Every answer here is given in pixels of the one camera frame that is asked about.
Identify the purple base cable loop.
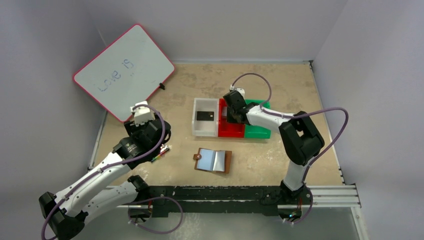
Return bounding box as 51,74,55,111
127,196,184,235

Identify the brown leather card holder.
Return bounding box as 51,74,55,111
193,148,233,174

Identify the red plastic bin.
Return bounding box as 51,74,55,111
218,98,245,138

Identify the green plastic bin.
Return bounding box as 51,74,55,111
244,99,272,139

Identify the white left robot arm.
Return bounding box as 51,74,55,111
38,116,171,240

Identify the pink framed whiteboard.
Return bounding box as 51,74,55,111
73,24,175,122

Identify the pack of coloured markers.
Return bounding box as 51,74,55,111
150,144,171,163

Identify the white plastic bin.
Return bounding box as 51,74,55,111
191,98,219,137

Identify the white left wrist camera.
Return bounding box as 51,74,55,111
130,101,156,127

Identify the silver credit card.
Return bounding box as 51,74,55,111
221,106,228,118

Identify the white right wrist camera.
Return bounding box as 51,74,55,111
229,85,246,98

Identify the black credit card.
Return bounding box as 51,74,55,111
195,111,215,121

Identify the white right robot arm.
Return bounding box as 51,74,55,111
223,90,325,197

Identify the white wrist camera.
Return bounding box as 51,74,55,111
229,85,246,98
130,101,156,127

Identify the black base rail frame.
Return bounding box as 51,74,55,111
67,180,362,218

